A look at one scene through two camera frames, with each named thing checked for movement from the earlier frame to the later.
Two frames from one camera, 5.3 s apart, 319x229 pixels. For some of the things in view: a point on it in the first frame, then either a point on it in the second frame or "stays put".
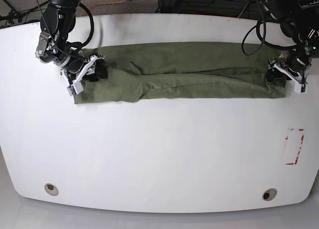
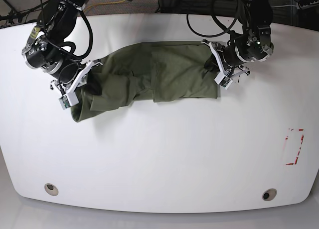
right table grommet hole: [269, 194] stays put
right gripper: [297, 60] -> [254, 47]
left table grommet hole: [51, 189] stays put
